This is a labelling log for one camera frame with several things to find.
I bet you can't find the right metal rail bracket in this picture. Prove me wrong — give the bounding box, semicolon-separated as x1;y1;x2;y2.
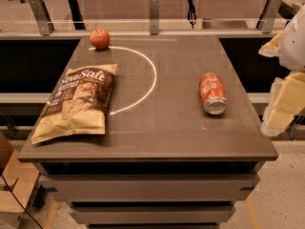
256;0;282;33

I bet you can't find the grey drawer cabinet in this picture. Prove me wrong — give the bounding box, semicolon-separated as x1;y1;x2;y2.
40;174;259;229

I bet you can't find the left metal rail bracket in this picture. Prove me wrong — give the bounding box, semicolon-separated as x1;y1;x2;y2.
28;0;54;36

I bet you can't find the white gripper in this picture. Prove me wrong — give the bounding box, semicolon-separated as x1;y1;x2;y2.
258;6;305;136

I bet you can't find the cardboard box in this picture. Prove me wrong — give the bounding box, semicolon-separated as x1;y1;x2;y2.
0;134;39;229

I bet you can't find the black floor cable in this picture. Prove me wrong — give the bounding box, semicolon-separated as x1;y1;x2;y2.
0;173;45;229

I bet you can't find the red apple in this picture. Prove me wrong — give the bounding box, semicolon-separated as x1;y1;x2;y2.
90;29;110;50

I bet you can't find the black hanging cable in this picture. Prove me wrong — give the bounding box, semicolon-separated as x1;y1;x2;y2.
186;0;197;30

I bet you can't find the sea salt chips bag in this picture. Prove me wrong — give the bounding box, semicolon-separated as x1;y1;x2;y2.
30;64;118;144

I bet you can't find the middle metal rail bracket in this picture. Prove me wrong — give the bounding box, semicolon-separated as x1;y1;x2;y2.
149;0;159;35

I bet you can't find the metal rail bracket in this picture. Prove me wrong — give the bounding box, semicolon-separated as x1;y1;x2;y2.
149;0;159;35
256;0;282;33
28;0;54;36

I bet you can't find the red coke can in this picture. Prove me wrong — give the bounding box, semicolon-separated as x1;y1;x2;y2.
199;73;228;115

